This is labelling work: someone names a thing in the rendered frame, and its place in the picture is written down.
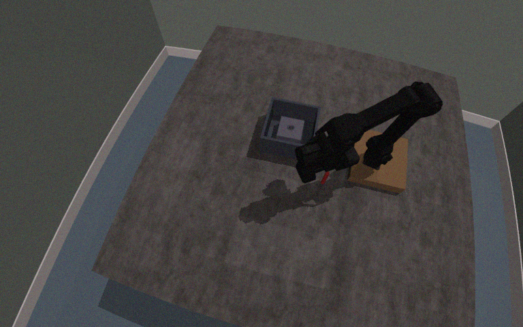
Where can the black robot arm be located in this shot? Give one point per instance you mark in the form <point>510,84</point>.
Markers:
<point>410,104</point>

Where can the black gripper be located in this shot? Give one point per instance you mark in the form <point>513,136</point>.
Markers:
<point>348,159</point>

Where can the red peg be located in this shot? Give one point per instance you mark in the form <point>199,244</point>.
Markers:
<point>324,178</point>

